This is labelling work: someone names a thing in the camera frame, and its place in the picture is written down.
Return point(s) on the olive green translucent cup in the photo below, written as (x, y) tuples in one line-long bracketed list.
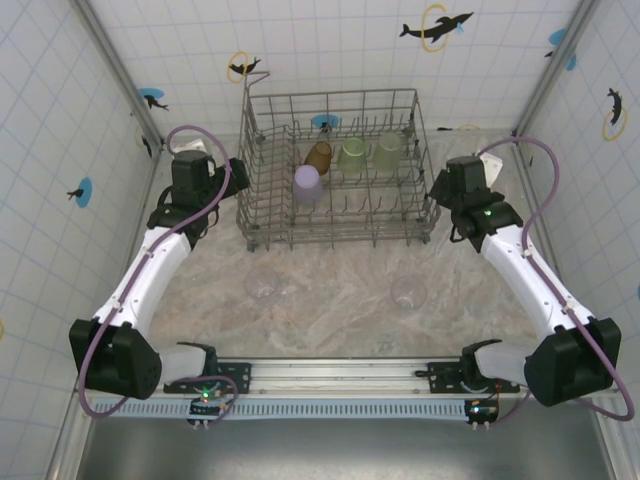
[(389, 155)]

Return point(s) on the bright green translucent cup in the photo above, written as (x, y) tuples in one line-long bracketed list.
[(352, 157)]

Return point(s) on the pale purple plastic cup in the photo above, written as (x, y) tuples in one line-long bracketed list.
[(307, 185)]

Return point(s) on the brown plastic cup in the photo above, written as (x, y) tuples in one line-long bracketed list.
[(318, 159)]

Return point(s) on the clear faceted plastic cup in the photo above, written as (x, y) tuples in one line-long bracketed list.
[(261, 287), (409, 295)]

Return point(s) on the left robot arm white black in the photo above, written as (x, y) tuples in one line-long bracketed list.
[(150, 270)]

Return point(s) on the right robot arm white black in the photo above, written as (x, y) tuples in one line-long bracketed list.
[(525, 280)]

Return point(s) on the blue circle shark sticker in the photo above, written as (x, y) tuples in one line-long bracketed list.
[(152, 97)]

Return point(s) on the blue circle black animal sticker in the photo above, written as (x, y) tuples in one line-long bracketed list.
[(82, 192)]

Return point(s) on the blue circle penguin sticker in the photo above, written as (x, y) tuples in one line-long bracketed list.
[(325, 121)]

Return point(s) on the grey metal panel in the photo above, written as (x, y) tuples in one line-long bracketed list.
[(325, 450)]

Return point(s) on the aluminium table edge rail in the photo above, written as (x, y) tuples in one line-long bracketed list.
[(153, 175), (529, 175)]

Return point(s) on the aluminium frame corner post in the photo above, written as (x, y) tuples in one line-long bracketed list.
[(552, 75), (122, 75)]

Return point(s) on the blue shapes wall sticker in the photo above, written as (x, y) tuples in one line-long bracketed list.
[(559, 37)]

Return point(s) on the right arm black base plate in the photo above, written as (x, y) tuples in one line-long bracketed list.
[(440, 372)]

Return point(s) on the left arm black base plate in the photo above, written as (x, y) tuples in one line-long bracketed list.
[(240, 372)]

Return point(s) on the aluminium mounting rail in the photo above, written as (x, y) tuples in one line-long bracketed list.
[(340, 375)]

